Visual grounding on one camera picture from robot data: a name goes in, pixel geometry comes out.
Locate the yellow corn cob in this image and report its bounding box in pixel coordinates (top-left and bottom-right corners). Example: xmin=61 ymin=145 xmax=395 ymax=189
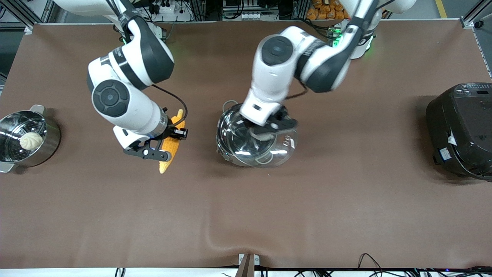
xmin=159 ymin=109 xmax=186 ymax=174

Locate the glass pot lid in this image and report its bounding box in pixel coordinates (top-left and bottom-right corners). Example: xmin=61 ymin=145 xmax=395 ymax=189
xmin=221 ymin=115 xmax=299 ymax=168

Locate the stainless steel steamer pot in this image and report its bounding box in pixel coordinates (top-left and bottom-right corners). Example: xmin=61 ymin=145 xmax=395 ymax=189
xmin=0 ymin=105 xmax=61 ymax=174

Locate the brown table cloth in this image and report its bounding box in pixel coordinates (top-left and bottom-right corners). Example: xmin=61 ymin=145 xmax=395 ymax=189
xmin=0 ymin=21 xmax=492 ymax=270

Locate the white steamed bun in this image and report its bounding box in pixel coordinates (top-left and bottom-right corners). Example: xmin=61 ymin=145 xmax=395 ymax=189
xmin=20 ymin=132 xmax=43 ymax=151

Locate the perforated steel steamer insert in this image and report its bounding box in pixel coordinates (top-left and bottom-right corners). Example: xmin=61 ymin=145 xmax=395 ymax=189
xmin=0 ymin=115 xmax=47 ymax=161

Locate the pile of orange items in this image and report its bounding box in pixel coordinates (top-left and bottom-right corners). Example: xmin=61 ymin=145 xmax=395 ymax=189
xmin=307 ymin=0 xmax=349 ymax=20

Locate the white power strip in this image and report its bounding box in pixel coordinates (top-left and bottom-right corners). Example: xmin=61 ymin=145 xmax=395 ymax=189
xmin=148 ymin=0 xmax=193 ymax=22

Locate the black rice cooker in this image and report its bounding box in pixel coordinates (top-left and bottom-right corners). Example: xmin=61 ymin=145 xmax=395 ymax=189
xmin=426 ymin=82 xmax=492 ymax=182

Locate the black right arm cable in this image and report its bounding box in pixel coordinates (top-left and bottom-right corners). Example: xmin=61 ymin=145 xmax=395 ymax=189
xmin=152 ymin=84 xmax=188 ymax=120

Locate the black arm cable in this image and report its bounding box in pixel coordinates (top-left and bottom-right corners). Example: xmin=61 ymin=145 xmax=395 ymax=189
xmin=284 ymin=83 xmax=309 ymax=100
xmin=152 ymin=84 xmax=188 ymax=120

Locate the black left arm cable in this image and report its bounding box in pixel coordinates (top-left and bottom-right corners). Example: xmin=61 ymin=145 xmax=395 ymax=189
xmin=284 ymin=83 xmax=309 ymax=100

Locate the metal table edge bracket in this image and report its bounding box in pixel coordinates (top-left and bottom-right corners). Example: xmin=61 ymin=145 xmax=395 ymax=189
xmin=238 ymin=253 xmax=260 ymax=277

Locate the aluminium frame post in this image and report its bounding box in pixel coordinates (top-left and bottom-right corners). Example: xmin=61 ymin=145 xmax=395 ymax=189
xmin=459 ymin=0 xmax=492 ymax=30
xmin=0 ymin=0 xmax=54 ymax=32

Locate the black looped floor cable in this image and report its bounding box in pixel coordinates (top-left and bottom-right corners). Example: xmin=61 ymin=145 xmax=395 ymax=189
xmin=357 ymin=253 xmax=387 ymax=277

